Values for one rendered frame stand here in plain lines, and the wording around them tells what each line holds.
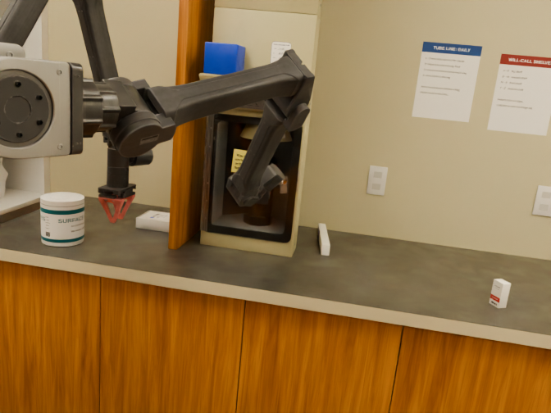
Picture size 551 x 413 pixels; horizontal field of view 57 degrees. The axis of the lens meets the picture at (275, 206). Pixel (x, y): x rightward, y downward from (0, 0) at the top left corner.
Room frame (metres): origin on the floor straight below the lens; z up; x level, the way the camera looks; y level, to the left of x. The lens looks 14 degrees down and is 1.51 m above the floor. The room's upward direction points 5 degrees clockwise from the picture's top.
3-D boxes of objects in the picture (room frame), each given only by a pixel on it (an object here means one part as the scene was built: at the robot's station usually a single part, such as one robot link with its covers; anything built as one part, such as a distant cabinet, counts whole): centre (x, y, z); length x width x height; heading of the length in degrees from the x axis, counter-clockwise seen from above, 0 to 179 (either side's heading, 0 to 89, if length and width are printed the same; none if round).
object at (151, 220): (1.83, 0.41, 0.96); 0.16 x 0.12 x 0.04; 82
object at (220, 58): (1.61, 0.19, 1.56); 0.10 x 0.10 x 0.09; 81
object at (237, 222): (1.64, 0.09, 1.19); 0.30 x 0.01 x 0.40; 81
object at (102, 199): (1.36, 0.44, 1.14); 0.07 x 0.07 x 0.09; 81
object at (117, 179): (1.37, 0.44, 1.21); 0.10 x 0.07 x 0.07; 171
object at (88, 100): (0.73, 0.29, 1.45); 0.09 x 0.08 x 0.12; 55
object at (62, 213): (1.58, 0.68, 1.02); 0.13 x 0.13 x 0.15
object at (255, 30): (1.77, 0.07, 1.33); 0.32 x 0.25 x 0.77; 81
